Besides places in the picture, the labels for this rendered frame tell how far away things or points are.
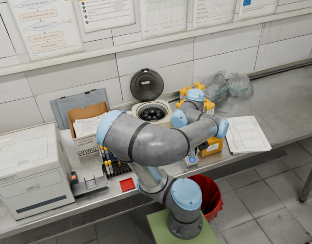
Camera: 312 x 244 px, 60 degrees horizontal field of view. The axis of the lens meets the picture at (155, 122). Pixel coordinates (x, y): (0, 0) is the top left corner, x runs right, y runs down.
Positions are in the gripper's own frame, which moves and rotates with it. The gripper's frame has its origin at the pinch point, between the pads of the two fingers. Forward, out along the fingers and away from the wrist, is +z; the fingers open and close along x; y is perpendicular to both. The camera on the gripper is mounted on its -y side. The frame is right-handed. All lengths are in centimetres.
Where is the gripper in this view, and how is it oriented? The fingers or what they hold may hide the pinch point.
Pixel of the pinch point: (195, 154)
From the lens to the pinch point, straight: 136.5
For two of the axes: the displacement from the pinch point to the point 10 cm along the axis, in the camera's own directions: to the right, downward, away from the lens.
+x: -9.4, 2.5, -2.2
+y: -3.3, -5.8, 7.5
